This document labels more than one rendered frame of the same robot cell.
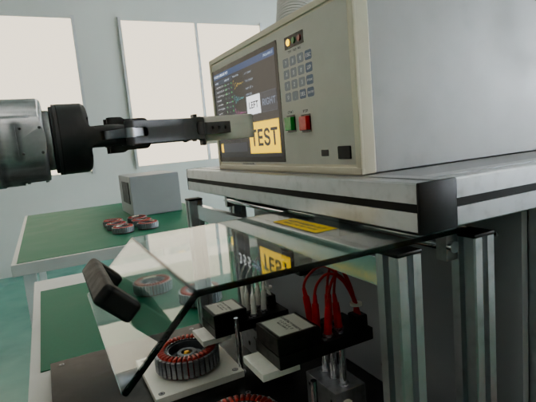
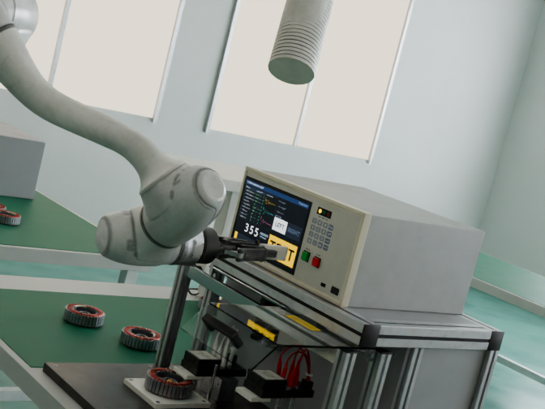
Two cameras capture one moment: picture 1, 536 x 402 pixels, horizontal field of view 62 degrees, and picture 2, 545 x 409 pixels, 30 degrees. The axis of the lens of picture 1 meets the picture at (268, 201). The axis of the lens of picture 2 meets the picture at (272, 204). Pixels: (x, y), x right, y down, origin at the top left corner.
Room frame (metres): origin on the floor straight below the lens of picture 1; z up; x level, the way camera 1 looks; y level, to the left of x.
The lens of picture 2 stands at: (-1.47, 0.53, 1.56)
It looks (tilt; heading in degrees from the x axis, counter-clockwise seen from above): 7 degrees down; 347
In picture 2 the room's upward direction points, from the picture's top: 14 degrees clockwise
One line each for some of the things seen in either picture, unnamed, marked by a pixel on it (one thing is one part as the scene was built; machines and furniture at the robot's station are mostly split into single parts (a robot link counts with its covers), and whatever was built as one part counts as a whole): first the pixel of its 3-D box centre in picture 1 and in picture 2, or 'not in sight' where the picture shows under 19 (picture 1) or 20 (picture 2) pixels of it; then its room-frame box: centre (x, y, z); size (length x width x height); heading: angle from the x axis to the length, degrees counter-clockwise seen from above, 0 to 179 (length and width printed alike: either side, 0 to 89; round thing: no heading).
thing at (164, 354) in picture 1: (187, 355); (169, 382); (0.74, 0.17, 0.80); 0.11 x 0.11 x 0.04
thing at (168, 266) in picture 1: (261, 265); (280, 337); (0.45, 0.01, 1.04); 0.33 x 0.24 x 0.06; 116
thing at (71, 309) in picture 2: not in sight; (83, 315); (1.27, 0.36, 0.77); 0.11 x 0.11 x 0.04
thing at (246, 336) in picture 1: (261, 334); (219, 384); (0.81, 0.04, 0.80); 0.08 x 0.05 x 0.06; 26
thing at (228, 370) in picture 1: (188, 368); (166, 393); (0.74, 0.17, 0.78); 0.15 x 0.15 x 0.01; 26
